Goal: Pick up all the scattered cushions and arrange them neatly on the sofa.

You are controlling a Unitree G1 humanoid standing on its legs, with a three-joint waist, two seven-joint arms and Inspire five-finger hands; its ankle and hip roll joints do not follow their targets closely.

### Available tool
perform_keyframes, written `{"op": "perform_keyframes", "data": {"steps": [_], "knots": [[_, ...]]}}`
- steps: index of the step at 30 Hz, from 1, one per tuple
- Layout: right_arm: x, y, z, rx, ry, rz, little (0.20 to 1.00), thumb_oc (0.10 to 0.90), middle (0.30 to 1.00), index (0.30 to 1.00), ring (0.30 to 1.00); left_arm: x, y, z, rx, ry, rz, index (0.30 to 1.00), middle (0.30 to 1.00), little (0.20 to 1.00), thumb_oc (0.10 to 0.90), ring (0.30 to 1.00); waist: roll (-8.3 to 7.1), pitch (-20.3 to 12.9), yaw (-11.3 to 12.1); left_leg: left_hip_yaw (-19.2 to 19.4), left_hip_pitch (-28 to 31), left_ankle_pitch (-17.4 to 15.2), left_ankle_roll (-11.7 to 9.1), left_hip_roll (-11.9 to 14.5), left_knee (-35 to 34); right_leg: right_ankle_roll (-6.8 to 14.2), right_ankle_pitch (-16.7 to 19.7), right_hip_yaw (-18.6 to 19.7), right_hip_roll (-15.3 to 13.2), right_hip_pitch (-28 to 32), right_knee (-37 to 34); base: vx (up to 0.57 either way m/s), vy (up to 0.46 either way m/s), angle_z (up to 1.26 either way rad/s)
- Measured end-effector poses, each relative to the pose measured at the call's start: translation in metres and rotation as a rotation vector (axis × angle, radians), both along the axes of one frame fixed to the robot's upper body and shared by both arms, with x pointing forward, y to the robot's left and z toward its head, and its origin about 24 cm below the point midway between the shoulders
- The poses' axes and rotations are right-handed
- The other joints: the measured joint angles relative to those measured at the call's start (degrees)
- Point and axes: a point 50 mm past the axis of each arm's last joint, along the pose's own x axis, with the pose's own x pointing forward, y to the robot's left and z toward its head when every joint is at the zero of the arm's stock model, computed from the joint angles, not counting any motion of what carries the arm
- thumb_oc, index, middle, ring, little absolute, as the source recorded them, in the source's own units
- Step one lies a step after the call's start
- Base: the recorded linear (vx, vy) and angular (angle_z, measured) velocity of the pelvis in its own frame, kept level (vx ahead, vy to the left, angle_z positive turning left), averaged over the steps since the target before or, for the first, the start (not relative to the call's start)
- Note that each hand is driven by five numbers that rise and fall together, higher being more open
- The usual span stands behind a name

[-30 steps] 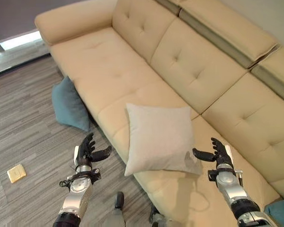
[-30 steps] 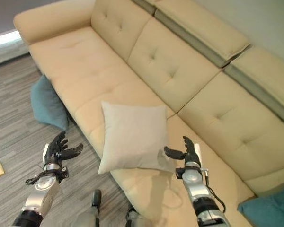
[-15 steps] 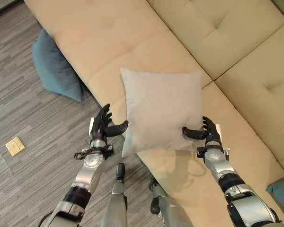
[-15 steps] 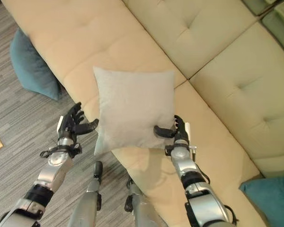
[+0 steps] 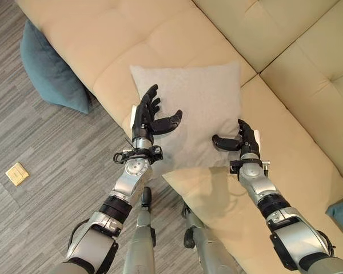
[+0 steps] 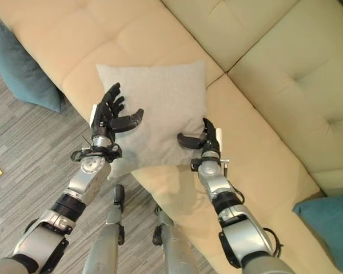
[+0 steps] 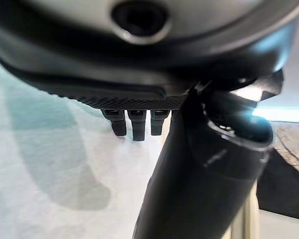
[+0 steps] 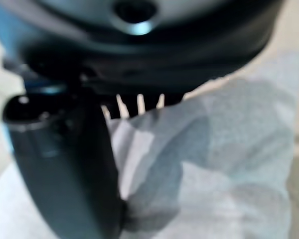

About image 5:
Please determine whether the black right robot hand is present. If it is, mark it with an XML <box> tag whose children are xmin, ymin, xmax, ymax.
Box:
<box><xmin>212</xmin><ymin>119</ymin><xmax>261</xmax><ymax>154</ymax></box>

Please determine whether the beige leather sofa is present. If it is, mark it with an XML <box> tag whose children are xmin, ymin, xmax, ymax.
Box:
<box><xmin>14</xmin><ymin>0</ymin><xmax>343</xmax><ymax>274</ymax></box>

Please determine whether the teal blue cushion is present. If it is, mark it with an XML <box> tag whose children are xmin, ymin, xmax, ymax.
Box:
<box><xmin>325</xmin><ymin>199</ymin><xmax>343</xmax><ymax>236</ymax></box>
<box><xmin>19</xmin><ymin>19</ymin><xmax>93</xmax><ymax>115</ymax></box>

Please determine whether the brass floor socket plate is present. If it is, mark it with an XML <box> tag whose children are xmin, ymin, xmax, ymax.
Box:
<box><xmin>5</xmin><ymin>162</ymin><xmax>30</xmax><ymax>187</ymax></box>

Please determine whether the silver left robot leg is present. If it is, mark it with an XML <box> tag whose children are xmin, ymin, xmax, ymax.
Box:
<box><xmin>122</xmin><ymin>187</ymin><xmax>157</xmax><ymax>274</ymax></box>

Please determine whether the silver robot leg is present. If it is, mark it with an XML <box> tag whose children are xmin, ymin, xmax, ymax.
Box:
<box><xmin>122</xmin><ymin>187</ymin><xmax>157</xmax><ymax>274</ymax></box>
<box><xmin>181</xmin><ymin>203</ymin><xmax>241</xmax><ymax>274</ymax></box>

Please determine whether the light grey square cushion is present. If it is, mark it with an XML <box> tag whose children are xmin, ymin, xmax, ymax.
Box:
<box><xmin>129</xmin><ymin>60</ymin><xmax>242</xmax><ymax>180</ymax></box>

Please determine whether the silver right robot leg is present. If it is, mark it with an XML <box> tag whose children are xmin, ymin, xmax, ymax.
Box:
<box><xmin>181</xmin><ymin>203</ymin><xmax>241</xmax><ymax>274</ymax></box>

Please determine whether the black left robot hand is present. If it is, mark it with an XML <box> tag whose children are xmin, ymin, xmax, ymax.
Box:
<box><xmin>130</xmin><ymin>84</ymin><xmax>184</xmax><ymax>139</ymax></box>

